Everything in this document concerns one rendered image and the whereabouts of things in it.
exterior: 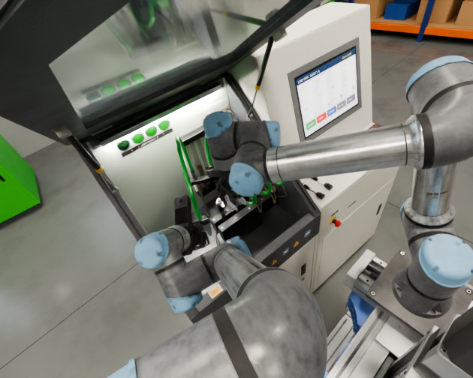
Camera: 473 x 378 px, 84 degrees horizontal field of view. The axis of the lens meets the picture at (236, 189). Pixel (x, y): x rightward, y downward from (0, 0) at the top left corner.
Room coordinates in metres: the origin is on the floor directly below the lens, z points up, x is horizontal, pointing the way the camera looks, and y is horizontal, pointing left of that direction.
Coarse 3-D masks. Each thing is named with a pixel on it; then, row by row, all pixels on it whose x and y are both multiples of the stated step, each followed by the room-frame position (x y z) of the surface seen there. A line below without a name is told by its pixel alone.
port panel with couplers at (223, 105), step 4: (220, 100) 1.13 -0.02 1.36; (224, 100) 1.14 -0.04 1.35; (212, 104) 1.11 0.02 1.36; (216, 104) 1.12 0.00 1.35; (220, 104) 1.13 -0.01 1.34; (224, 104) 1.14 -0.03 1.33; (228, 104) 1.15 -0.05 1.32; (208, 108) 1.10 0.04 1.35; (212, 108) 1.11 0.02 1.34; (216, 108) 1.12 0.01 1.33; (220, 108) 1.13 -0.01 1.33; (224, 108) 1.14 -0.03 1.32; (228, 108) 1.15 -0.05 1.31; (208, 112) 1.10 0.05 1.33; (228, 112) 1.13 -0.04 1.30
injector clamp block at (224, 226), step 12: (276, 192) 0.86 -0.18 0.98; (264, 204) 0.82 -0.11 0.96; (216, 216) 0.79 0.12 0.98; (228, 216) 0.79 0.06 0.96; (240, 216) 0.76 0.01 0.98; (252, 216) 0.78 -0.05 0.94; (216, 228) 0.75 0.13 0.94; (228, 228) 0.71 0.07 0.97; (240, 228) 0.74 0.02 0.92; (252, 228) 0.77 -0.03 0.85
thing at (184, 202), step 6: (180, 198) 0.57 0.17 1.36; (186, 198) 0.56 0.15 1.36; (174, 204) 0.56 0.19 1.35; (180, 204) 0.55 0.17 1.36; (186, 204) 0.54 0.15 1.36; (174, 210) 0.54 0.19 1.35; (180, 210) 0.53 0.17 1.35; (186, 210) 0.52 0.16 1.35; (180, 216) 0.51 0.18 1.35; (186, 216) 0.50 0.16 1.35; (180, 222) 0.49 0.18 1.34; (186, 222) 0.49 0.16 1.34
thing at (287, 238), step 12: (312, 216) 0.69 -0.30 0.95; (288, 228) 0.66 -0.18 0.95; (300, 228) 0.65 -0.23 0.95; (312, 228) 0.68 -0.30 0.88; (276, 240) 0.61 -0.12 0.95; (288, 240) 0.61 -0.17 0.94; (300, 240) 0.64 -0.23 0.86; (264, 252) 0.57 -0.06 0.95; (276, 252) 0.57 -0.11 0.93; (288, 252) 0.60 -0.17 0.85; (264, 264) 0.54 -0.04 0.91; (276, 264) 0.57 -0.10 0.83; (204, 300) 0.43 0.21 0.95; (216, 300) 0.43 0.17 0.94; (228, 300) 0.44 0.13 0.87; (204, 312) 0.40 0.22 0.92
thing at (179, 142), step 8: (176, 136) 0.82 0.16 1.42; (176, 144) 0.77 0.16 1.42; (184, 152) 0.92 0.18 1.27; (184, 160) 0.70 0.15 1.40; (184, 168) 0.67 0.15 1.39; (192, 168) 0.94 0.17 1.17; (184, 176) 0.65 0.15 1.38; (192, 192) 0.61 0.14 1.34; (192, 200) 0.59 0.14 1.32; (200, 216) 0.57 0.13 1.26
